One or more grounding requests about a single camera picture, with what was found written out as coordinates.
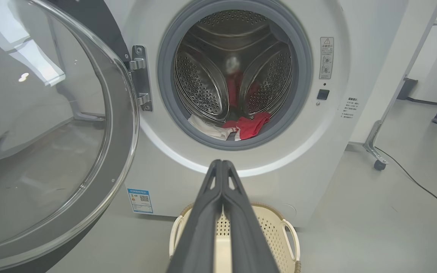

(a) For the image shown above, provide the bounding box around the perforated steel washer drum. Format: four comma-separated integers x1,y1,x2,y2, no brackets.
174,9,293,126

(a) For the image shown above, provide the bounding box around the red garment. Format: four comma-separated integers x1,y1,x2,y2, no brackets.
222,112,271,141

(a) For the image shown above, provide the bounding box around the blue energy label sticker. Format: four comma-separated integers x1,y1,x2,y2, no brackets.
127,188,154,214

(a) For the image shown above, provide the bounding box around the grey warning sticker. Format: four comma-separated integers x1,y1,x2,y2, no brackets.
319,37,334,80

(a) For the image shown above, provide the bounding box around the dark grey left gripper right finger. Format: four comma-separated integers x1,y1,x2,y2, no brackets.
222,160,280,273

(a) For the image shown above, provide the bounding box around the metal washer door hinge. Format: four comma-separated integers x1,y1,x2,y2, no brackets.
127,45,153,111

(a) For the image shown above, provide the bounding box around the black round glass washer door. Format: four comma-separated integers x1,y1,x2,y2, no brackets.
0,0,140,273

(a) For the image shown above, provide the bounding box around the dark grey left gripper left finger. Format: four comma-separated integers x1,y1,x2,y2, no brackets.
167,159,225,273

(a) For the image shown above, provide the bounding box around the white garment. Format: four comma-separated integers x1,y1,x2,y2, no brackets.
187,115,238,141

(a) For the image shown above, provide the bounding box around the black floor cable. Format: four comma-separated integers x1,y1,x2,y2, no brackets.
376,146,437,218

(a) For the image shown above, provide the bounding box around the metal partition leg bracket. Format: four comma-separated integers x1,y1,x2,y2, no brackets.
363,121,389,164

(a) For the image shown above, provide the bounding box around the black text label on washer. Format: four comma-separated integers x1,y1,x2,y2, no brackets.
342,97,360,119

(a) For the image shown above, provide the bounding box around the cream perforated laundry basket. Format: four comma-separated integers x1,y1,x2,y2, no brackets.
169,202,302,273

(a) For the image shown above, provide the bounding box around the white front-load washing machine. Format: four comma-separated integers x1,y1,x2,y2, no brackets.
103,0,409,228

